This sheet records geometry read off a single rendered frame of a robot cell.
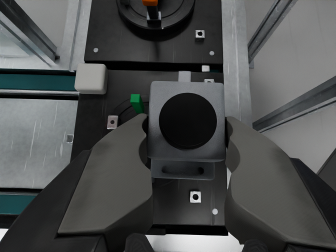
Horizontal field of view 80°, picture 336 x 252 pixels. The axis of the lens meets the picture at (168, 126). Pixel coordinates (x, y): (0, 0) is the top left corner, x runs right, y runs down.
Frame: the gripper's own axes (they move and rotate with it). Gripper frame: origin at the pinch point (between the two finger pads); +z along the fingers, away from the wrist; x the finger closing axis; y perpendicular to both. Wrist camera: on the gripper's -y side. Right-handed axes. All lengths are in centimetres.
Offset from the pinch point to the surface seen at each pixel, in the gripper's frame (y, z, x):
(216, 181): 16.2, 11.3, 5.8
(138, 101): 4.1, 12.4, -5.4
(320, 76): 6.4, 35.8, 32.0
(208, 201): 18.3, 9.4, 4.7
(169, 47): -0.5, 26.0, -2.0
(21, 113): 11.3, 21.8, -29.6
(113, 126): 8.3, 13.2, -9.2
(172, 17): -5.0, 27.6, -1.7
